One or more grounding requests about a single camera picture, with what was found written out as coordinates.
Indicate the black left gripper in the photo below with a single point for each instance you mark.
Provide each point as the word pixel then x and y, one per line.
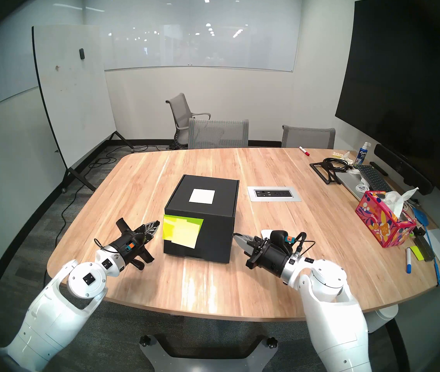
pixel 131 247

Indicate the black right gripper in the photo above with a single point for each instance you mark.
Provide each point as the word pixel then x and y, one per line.
pixel 274 257

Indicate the white computer mouse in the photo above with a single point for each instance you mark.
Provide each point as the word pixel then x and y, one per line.
pixel 266 233

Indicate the black cardboard box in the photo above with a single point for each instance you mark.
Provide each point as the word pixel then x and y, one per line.
pixel 216 235

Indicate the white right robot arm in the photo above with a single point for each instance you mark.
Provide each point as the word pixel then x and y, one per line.
pixel 332 309

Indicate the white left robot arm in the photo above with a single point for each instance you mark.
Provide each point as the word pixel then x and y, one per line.
pixel 57 313

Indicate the red floral tissue box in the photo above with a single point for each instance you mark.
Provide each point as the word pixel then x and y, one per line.
pixel 378 222

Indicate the yellow sticky note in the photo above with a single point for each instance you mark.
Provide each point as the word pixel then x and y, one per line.
pixel 167 231
pixel 187 235

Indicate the lime green sticky note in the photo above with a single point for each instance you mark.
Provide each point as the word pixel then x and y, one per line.
pixel 169 220

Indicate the silver table power panel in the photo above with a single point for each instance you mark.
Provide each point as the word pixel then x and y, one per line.
pixel 274 194

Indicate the pale square sticky note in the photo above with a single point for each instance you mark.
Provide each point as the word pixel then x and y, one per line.
pixel 201 196

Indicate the black laptop stand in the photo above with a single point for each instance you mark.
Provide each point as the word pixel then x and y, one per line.
pixel 320 171

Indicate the red capped marker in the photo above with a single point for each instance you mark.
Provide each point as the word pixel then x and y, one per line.
pixel 304 151

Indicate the gray mesh office chair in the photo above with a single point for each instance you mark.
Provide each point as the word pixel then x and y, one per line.
pixel 218 134

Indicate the silver laptop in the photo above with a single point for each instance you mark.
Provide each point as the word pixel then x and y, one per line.
pixel 349 183

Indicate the gray plain-back office chair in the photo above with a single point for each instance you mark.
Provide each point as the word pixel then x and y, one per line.
pixel 308 138

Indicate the gray office chair with armrests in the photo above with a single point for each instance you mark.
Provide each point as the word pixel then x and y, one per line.
pixel 179 109

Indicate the black keyboard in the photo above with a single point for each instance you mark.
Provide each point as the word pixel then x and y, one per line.
pixel 373 177

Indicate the whiteboard cleaner spray bottle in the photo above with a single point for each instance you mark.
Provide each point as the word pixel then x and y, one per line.
pixel 361 155

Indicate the rolling whiteboard on stand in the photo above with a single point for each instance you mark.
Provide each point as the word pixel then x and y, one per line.
pixel 73 96

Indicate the white tissue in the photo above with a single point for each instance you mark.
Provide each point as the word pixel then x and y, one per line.
pixel 398 202

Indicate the blue capped marker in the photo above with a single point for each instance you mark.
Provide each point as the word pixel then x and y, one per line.
pixel 408 260

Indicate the yellow sticky note pad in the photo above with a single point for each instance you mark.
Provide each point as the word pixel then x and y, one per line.
pixel 416 253

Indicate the black video conference bar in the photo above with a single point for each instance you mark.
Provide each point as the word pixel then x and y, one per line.
pixel 402 167

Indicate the blue fly swatter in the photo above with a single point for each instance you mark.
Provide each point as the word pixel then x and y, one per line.
pixel 421 216

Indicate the glass wall whiteboard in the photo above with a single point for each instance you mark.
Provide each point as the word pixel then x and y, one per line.
pixel 200 34

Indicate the large black wall screen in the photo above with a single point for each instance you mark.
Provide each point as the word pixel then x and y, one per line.
pixel 402 76

